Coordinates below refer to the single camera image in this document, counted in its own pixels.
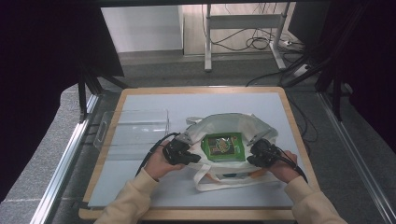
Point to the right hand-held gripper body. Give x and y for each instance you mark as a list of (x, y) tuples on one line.
[(264, 152)]

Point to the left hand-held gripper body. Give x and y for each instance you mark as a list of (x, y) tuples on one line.
[(176, 152)]

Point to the green snack packet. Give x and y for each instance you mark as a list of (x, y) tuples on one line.
[(222, 146)]

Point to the white green orange tote bag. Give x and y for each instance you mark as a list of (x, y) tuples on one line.
[(230, 123)]

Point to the person's left hand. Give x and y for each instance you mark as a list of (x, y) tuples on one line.
[(158, 165)]

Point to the person's right hand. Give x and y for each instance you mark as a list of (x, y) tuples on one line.
[(285, 169)]

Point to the clear plastic box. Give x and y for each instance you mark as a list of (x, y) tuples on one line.
[(137, 124)]

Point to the white table mat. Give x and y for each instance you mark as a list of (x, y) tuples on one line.
[(193, 102)]

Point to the wooden table board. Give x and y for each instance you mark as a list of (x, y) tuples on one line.
[(199, 214)]

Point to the white power strip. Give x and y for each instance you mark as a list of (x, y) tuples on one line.
[(301, 70)]

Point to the black metal stand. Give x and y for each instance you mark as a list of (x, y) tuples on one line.
[(336, 96), (82, 96)]

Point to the white cabinet panel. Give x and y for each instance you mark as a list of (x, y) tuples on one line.
[(141, 28)]

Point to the black curtain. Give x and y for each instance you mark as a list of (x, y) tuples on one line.
[(34, 77), (373, 62)]

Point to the aluminium rail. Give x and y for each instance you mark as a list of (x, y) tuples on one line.
[(59, 168), (358, 161)]

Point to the white metal desk frame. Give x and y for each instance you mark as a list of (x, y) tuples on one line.
[(243, 21)]

